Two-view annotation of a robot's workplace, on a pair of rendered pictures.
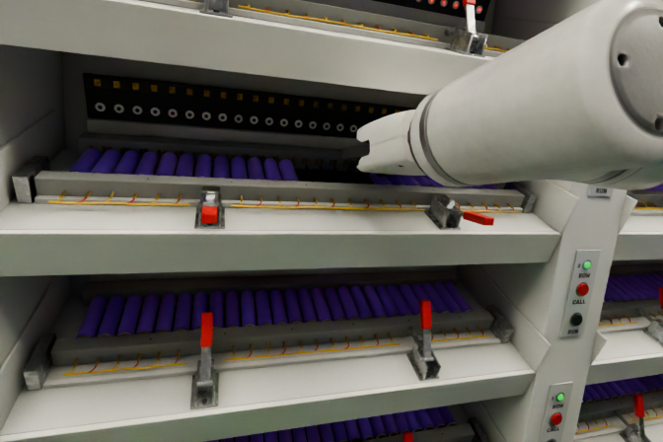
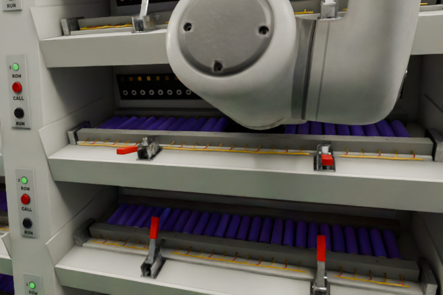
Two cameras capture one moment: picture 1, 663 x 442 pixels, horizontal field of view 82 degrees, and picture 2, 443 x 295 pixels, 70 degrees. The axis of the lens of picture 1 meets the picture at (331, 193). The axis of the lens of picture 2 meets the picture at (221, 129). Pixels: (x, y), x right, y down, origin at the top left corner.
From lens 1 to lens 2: 0.25 m
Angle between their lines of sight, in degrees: 33
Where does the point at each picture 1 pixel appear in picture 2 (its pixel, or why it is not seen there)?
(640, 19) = not seen: outside the picture
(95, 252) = (90, 170)
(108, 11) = (89, 43)
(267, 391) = (188, 279)
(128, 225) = (106, 157)
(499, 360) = not seen: outside the picture
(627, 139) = (192, 81)
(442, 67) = not seen: hidden behind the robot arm
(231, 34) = (146, 41)
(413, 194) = (302, 141)
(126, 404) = (112, 264)
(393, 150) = not seen: hidden behind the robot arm
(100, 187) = (102, 136)
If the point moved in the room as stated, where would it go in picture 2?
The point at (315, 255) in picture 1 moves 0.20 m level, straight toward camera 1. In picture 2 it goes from (209, 183) to (91, 235)
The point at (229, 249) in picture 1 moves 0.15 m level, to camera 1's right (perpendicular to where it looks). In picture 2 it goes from (154, 174) to (239, 189)
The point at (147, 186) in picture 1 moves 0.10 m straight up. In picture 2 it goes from (123, 135) to (120, 77)
